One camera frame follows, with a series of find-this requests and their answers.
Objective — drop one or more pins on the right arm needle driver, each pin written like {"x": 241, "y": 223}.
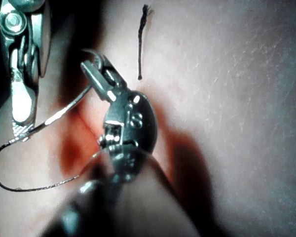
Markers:
{"x": 13, "y": 21}

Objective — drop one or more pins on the left arm needle driver jaw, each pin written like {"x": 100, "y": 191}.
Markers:
{"x": 98, "y": 81}
{"x": 112, "y": 74}

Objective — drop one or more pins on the right arm needle driver jaw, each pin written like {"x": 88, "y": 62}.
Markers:
{"x": 23, "y": 130}
{"x": 21, "y": 103}

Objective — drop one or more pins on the left arm needle driver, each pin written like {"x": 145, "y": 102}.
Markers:
{"x": 135, "y": 118}

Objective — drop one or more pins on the curved steel needle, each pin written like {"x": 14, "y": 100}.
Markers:
{"x": 54, "y": 118}

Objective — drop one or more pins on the dark left arm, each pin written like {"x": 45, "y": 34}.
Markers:
{"x": 153, "y": 209}

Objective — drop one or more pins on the short black thread piece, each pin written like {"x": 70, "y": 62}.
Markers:
{"x": 141, "y": 37}

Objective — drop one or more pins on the tissue pad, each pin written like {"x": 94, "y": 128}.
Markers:
{"x": 236, "y": 123}

